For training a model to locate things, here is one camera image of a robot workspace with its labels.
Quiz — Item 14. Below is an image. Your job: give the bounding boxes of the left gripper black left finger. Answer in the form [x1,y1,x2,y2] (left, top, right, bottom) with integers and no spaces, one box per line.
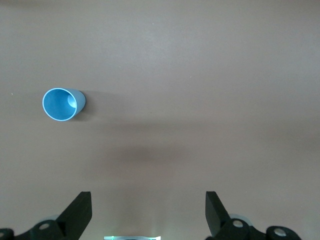
[0,191,93,240]

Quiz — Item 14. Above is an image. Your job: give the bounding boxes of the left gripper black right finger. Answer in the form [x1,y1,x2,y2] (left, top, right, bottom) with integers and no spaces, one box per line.
[205,191,302,240]

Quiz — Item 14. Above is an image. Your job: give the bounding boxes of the blue plastic cup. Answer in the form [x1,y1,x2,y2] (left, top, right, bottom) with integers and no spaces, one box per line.
[41,87,87,123]

